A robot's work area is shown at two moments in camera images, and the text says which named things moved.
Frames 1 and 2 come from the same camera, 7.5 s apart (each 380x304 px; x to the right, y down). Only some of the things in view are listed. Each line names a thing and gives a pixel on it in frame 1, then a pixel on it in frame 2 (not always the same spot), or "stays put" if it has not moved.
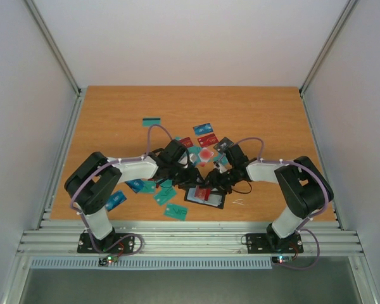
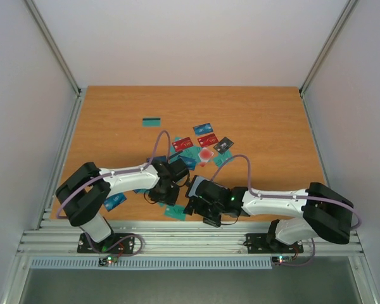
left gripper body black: (183, 178) -> (165, 196)
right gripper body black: (220, 177) -> (199, 209)
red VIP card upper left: (187, 141) stays put
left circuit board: (104, 261) stays put
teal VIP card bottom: (176, 211) stays put
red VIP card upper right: (208, 140) stays put
